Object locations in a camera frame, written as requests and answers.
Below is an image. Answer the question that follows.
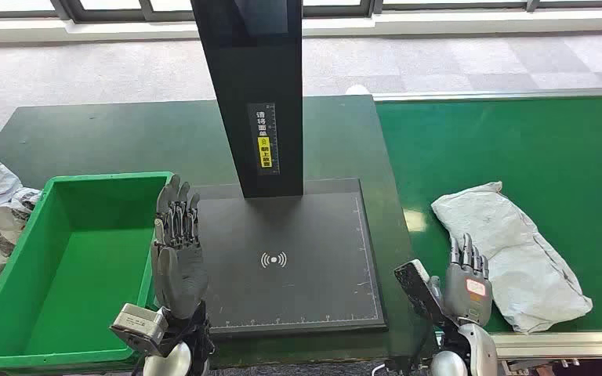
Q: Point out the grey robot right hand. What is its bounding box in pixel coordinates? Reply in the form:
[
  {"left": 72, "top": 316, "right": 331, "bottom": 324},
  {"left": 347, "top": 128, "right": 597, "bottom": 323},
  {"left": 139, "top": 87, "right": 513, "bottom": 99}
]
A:
[{"left": 430, "top": 233, "right": 493, "bottom": 327}]

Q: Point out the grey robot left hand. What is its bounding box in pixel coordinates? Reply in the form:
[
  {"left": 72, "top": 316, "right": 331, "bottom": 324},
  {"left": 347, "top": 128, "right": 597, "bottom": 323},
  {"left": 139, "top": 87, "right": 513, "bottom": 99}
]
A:
[{"left": 150, "top": 173, "right": 209, "bottom": 320}]

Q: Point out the plain grey parcel bag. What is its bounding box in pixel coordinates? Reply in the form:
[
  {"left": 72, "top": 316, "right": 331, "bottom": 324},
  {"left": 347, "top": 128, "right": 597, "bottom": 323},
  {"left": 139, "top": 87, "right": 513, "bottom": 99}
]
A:
[{"left": 430, "top": 181, "right": 594, "bottom": 334}]

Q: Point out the green conveyor belt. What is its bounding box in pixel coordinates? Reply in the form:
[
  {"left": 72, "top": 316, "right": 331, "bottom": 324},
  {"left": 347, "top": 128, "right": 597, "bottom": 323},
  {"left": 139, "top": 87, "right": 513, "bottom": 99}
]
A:
[{"left": 375, "top": 96, "right": 602, "bottom": 333}]

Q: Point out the black scanner machine column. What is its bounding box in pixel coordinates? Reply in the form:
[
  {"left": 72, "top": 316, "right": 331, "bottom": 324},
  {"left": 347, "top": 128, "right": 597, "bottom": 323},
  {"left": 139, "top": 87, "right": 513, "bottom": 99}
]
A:
[{"left": 190, "top": 0, "right": 305, "bottom": 199}]

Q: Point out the green plastic crate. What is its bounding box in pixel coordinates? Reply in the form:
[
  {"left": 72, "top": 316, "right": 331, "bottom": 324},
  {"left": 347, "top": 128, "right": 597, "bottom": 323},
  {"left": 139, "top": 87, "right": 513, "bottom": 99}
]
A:
[{"left": 0, "top": 172, "right": 175, "bottom": 372}]

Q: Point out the black scanner base platform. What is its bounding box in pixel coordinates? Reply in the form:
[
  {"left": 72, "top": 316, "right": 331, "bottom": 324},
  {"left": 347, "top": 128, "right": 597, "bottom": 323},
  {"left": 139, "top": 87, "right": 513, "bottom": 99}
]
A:
[{"left": 195, "top": 179, "right": 388, "bottom": 338}]

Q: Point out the black yellow ruler sticker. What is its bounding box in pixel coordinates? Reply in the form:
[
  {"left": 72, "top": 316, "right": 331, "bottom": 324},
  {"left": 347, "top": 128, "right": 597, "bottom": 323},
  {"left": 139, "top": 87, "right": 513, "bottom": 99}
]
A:
[{"left": 247, "top": 103, "right": 281, "bottom": 176}]

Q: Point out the black column display screen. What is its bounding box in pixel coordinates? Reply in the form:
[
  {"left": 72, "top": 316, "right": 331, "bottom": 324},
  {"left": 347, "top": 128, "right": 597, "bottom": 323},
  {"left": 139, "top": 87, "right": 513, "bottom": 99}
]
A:
[{"left": 234, "top": 0, "right": 289, "bottom": 36}]

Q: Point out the white window sill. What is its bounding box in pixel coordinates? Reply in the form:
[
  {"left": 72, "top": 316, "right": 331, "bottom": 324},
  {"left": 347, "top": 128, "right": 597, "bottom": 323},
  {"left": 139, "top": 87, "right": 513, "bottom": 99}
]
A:
[{"left": 0, "top": 7, "right": 602, "bottom": 45}]

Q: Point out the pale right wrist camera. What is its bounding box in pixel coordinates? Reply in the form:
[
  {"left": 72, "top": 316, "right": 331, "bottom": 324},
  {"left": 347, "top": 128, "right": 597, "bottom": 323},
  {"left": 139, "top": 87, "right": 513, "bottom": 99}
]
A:
[{"left": 394, "top": 259, "right": 450, "bottom": 328}]

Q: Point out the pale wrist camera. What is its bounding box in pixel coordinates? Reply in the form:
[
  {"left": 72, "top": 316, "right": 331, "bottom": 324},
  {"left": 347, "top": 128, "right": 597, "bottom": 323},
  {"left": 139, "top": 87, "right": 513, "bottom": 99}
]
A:
[
  {"left": 394, "top": 259, "right": 450, "bottom": 328},
  {"left": 110, "top": 304, "right": 169, "bottom": 358}
]

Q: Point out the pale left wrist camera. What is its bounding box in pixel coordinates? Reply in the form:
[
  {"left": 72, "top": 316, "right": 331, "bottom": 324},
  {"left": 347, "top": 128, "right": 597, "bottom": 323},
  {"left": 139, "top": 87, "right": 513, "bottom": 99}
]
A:
[{"left": 110, "top": 304, "right": 169, "bottom": 358}]

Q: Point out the dark window frame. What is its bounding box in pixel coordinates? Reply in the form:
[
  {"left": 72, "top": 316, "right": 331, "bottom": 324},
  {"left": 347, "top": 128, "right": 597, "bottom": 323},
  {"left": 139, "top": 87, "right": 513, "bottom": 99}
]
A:
[{"left": 0, "top": 0, "right": 602, "bottom": 24}]

